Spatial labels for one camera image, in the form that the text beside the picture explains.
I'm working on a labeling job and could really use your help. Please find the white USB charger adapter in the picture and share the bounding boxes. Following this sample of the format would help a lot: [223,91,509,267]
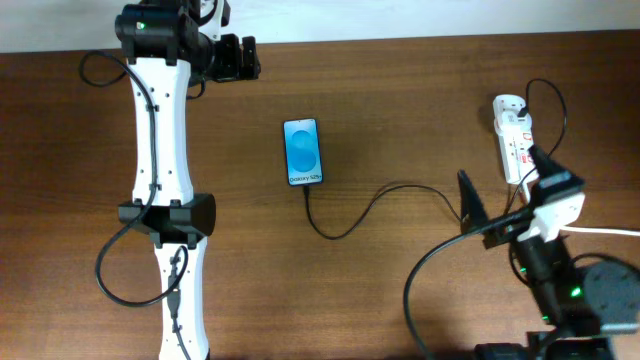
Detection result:
[492,94,532,136]

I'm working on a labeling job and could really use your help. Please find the white power strip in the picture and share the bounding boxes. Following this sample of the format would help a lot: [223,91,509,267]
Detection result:
[492,94,542,186]

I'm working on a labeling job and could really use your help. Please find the white power strip cord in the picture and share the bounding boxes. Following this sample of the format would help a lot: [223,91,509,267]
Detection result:
[519,182,640,238]

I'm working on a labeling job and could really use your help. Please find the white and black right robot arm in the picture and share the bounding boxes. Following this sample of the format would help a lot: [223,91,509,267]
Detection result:
[457,145,639,359]

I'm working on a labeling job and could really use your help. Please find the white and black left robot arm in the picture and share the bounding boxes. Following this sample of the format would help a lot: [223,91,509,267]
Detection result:
[115,1,261,359]

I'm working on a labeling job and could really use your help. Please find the blue Galaxy smartphone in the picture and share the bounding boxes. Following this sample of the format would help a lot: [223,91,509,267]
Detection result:
[283,118,323,186]

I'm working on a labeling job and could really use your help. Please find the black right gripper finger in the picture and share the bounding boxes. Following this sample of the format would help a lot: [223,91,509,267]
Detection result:
[457,170,489,233]
[528,145,563,185]

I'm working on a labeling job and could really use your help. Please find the black USB charging cable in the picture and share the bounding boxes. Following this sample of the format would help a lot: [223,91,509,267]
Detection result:
[301,77,569,241]

